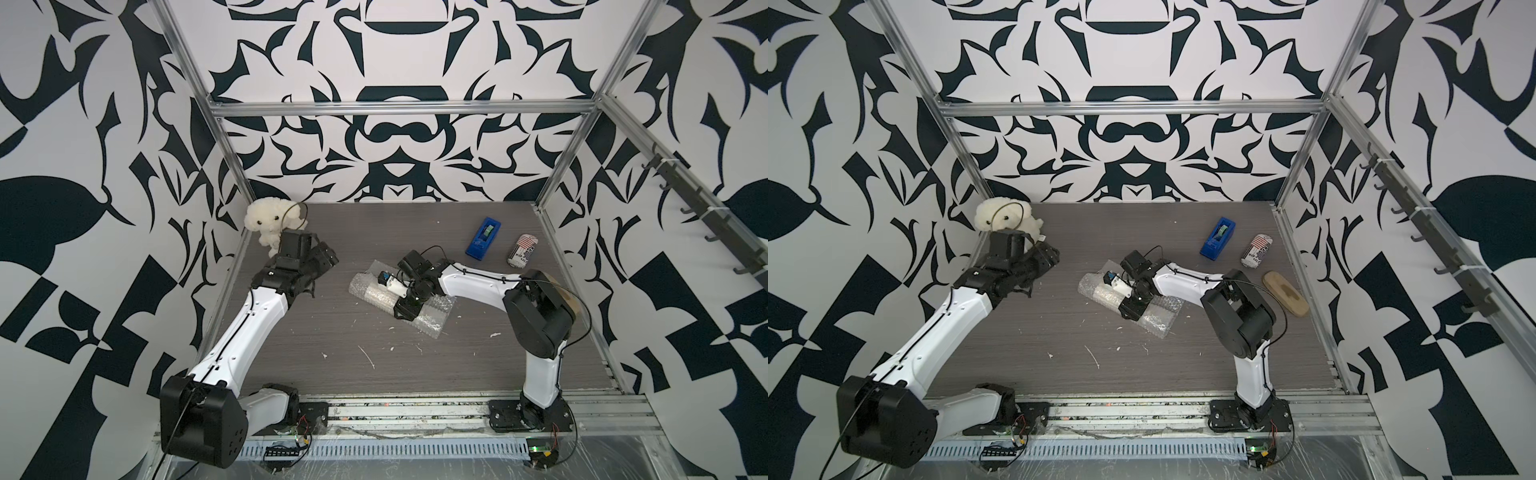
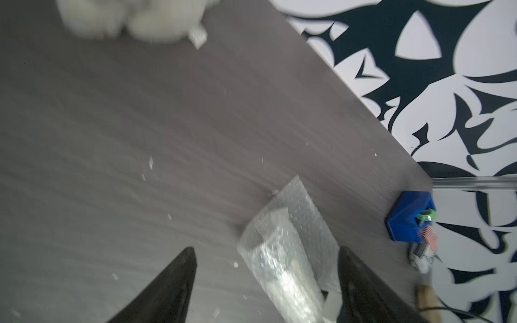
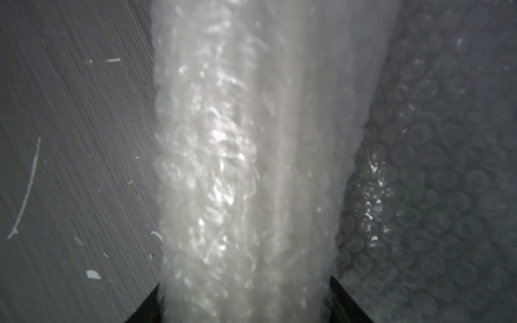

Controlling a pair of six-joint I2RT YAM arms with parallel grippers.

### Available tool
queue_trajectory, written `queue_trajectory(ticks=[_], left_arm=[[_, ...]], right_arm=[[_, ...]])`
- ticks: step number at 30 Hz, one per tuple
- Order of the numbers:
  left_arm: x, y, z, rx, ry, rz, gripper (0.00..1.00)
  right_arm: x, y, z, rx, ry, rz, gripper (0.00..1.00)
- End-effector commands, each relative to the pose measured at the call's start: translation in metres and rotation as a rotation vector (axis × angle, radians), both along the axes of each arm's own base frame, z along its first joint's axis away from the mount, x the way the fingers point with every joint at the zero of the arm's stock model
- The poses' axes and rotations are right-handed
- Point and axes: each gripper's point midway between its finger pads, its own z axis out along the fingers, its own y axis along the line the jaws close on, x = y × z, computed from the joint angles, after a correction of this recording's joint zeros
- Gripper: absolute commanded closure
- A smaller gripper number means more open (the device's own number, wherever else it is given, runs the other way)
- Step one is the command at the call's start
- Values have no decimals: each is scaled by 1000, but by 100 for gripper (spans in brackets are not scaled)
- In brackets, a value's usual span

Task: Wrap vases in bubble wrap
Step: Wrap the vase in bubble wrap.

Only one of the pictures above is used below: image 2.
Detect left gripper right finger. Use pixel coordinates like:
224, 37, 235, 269
337, 246, 427, 323

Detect blue tape dispenser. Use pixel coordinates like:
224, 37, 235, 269
385, 191, 436, 244

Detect white plush toy dog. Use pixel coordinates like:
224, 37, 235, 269
56, 0, 219, 48

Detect oval wooden block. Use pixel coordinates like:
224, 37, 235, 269
416, 285, 442, 323

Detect clear bubble wrap sheet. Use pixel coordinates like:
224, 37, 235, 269
237, 176, 341, 304

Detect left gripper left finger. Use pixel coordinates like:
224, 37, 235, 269
110, 247, 197, 322

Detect flag print soda can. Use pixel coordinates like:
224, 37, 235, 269
408, 226, 438, 274

